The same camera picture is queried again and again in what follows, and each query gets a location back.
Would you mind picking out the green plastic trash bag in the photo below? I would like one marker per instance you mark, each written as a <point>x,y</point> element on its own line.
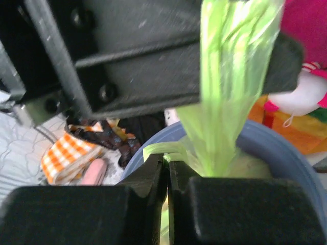
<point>236,42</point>

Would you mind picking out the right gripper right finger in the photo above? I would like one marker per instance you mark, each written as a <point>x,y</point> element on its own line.
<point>239,211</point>

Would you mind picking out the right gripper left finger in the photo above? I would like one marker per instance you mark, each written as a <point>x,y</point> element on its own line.
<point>126,213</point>

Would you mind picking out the blue plastic trash bin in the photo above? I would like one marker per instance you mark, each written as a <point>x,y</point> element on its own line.
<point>284,160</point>

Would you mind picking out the white pink plush doll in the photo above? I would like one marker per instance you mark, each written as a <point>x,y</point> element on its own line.
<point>309,95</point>

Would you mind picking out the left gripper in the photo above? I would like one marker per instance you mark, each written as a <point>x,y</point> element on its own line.
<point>40,41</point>

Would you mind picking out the magenta fabric bag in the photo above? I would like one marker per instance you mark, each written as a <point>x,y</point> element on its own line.
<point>305,21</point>

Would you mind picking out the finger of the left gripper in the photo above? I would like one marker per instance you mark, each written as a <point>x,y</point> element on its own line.
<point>130,58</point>

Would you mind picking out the pink glasses case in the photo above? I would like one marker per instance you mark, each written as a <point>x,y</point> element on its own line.
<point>95,173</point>

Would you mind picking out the orange white checked cloth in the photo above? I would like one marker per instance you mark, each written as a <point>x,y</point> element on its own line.
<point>66,159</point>

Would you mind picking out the dark patterned bag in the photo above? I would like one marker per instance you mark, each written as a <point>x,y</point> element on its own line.
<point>103,134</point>

